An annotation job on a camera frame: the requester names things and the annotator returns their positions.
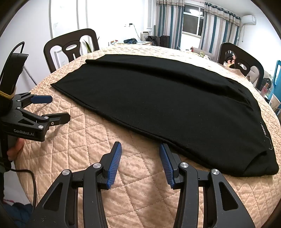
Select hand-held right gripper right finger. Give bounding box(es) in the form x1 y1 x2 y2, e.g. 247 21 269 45
159 143 256 228

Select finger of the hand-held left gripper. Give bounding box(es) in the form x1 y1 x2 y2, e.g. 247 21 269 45
15 107 71 132
13 93 53 109

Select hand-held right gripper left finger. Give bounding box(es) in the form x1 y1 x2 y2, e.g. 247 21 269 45
28 141 122 228

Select black pants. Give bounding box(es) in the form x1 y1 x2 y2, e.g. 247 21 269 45
50 54 280 177

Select person's left hand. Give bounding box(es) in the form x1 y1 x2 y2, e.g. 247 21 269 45
6 139 24 162

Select grey metal rod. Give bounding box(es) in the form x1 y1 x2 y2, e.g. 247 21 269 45
23 66 38 85

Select peach quilted blanket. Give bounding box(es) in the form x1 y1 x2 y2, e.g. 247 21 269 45
11 43 281 228

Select dark wooden chair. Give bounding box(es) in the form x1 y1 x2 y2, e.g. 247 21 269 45
43 28 100 74
217 42 265 90

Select blue clothing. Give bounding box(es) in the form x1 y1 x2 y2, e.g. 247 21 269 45
0 198 33 228

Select dark luggage pile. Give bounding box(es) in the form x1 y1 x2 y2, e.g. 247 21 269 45
146 35 170 47

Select white paper bucket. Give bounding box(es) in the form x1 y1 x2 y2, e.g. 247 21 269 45
269 93 280 110

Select white armchair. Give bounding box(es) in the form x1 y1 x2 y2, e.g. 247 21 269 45
246 66 264 86

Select teal plastic stand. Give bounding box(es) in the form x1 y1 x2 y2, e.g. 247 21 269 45
267 59 281 103

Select window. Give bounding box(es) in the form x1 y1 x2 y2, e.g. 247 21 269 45
182 4 205 36

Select striped curtain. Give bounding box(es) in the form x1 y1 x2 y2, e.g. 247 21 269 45
199 2 242 54
156 0 186 47

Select white air conditioner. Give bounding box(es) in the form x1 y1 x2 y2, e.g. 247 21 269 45
241 15 257 25

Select black cable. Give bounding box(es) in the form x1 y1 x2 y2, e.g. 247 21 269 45
11 41 25 55
0 161 38 205

